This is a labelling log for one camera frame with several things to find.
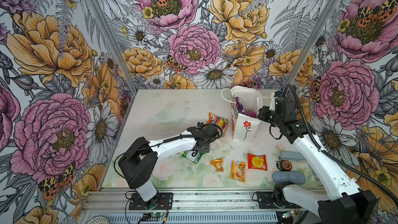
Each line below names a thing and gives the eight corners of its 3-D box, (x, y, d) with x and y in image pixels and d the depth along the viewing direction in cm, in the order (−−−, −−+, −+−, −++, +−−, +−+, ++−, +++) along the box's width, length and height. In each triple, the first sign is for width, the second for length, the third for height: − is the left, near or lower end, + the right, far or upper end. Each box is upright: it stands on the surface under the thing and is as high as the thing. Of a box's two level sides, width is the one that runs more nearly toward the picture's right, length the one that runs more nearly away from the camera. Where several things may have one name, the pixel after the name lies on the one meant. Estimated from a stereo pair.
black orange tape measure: (274, 167, 87) (277, 164, 84) (278, 158, 90) (280, 155, 87) (287, 174, 84) (290, 172, 81) (290, 165, 87) (293, 163, 84)
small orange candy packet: (210, 171, 85) (211, 170, 84) (210, 159, 90) (210, 157, 88) (223, 171, 85) (223, 170, 84) (222, 159, 90) (222, 157, 88)
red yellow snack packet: (248, 168, 86) (248, 167, 85) (247, 154, 92) (248, 153, 90) (267, 170, 85) (268, 169, 84) (265, 156, 91) (266, 155, 89)
